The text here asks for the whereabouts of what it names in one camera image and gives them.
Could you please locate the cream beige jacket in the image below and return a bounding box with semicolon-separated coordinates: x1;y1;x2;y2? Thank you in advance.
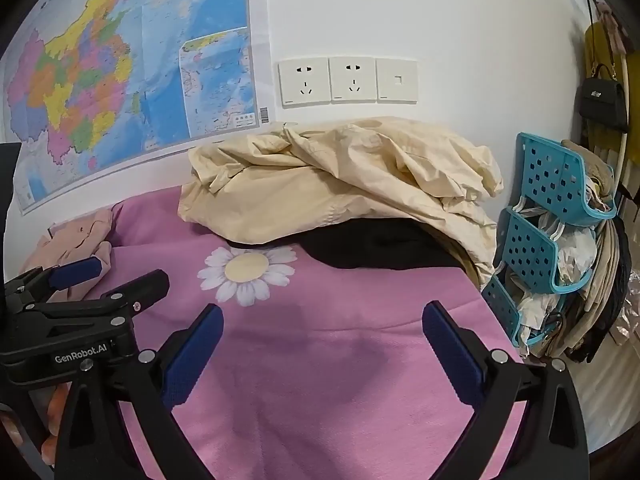
178;117;503;285

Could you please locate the folded pink garment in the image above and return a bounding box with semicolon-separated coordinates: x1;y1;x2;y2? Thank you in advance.
21;208;114;302

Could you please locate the pink floral bed sheet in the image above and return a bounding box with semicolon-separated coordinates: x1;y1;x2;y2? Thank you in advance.
105;188;510;479

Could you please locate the black garment on bed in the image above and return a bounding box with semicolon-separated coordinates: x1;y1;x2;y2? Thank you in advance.
229;218;463;271

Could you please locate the black handbag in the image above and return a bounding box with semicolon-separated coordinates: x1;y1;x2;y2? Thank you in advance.
578;63;628;133

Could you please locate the colourful wall map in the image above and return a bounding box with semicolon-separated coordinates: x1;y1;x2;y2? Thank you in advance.
1;0;274;211

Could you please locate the white wall socket left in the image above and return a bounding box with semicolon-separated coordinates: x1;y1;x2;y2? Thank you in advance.
278;58;331;107

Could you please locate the white wall socket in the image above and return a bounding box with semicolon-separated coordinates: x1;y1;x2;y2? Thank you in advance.
329;56;378;103
278;58;331;107

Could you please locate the white wall socket middle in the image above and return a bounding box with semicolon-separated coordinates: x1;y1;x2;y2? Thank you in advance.
329;56;378;103

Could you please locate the white wall switch plate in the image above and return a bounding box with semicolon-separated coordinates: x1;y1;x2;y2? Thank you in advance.
375;58;419;104

